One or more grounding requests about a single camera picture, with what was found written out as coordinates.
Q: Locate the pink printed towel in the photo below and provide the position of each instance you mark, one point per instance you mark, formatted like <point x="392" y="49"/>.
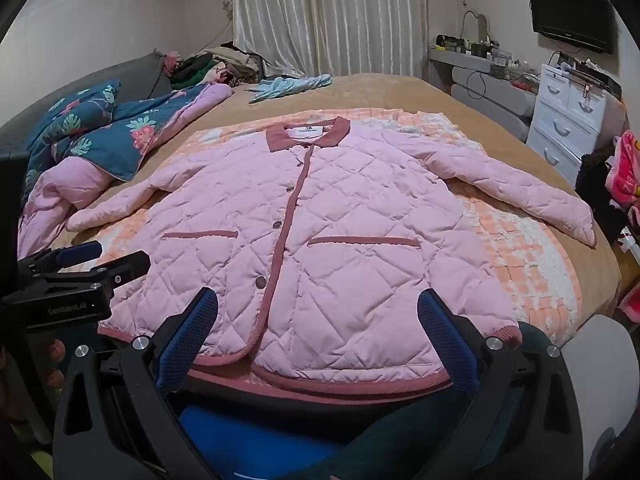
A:
<point x="625" y="170"/>

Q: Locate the white drawer cabinet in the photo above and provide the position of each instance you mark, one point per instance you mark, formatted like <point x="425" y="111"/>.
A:
<point x="560" y="110"/>

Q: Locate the blue floral quilt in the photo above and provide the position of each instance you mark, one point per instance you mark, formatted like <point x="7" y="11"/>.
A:
<point x="115" y="140"/>

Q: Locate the dark cloth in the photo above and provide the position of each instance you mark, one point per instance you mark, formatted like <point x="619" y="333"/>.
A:
<point x="595" y="175"/>

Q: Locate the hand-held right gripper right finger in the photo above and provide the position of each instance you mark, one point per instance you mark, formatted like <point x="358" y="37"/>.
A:
<point x="445" y="345"/>

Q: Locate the grey wall desk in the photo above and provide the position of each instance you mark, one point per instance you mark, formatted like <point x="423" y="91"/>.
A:
<point x="500" y="95"/>

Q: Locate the pink quilted jacket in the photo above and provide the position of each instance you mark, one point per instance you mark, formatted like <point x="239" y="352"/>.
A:
<point x="325" y="200"/>

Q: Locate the white striped curtain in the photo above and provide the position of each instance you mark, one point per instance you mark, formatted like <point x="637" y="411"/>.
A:
<point x="325" y="10"/>

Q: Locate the pale grey rounded object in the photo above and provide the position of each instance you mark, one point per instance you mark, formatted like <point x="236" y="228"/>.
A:
<point x="605" y="360"/>

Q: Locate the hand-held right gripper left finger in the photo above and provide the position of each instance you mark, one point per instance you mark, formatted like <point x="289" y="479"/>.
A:
<point x="187" y="345"/>

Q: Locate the blue stool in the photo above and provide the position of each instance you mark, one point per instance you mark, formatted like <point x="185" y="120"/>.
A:
<point x="235" y="435"/>

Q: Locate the bed with brown sheet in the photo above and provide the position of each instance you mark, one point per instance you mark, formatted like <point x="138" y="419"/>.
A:
<point x="390" y="90"/>

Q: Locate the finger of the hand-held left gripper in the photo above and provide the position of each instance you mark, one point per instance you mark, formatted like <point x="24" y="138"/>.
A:
<point x="127" y="265"/>
<point x="75" y="254"/>

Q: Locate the orange checked blanket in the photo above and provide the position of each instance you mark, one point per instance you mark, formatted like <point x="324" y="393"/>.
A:
<point x="525" y="260"/>

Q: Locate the person's left hand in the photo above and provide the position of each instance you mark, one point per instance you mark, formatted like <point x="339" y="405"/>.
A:
<point x="56" y="355"/>

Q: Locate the light blue cloth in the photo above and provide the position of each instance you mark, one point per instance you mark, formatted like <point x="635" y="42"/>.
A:
<point x="285" y="87"/>

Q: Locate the black television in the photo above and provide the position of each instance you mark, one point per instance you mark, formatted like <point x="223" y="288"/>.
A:
<point x="570" y="10"/>

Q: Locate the pile of clothes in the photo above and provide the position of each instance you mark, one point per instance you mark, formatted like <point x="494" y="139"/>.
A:
<point x="225" y="65"/>

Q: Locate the clutter of small desk items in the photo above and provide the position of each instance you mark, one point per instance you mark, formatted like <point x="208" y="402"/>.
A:
<point x="480" y="50"/>

